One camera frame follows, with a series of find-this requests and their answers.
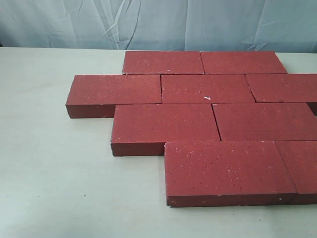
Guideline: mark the back right base brick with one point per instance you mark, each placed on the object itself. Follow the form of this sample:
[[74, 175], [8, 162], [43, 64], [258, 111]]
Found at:
[[239, 62]]

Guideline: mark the front right base brick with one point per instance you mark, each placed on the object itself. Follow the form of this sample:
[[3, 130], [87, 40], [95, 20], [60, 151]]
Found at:
[[300, 159]]

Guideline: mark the back left base brick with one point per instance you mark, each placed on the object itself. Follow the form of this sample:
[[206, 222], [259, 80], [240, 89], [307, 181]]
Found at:
[[162, 62]]

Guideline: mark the blue-grey backdrop cloth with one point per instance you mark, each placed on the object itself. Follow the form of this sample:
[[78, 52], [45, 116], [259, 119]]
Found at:
[[180, 25]]

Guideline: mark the base brick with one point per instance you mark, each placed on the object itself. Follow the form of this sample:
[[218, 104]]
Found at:
[[300, 159], [226, 173], [162, 62], [239, 62]]

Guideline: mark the middle row red brick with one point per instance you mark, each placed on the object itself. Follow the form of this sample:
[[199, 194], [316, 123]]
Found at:
[[265, 122]]

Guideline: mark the front left base brick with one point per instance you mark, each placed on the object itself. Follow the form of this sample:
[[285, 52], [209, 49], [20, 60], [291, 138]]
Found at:
[[226, 173]]

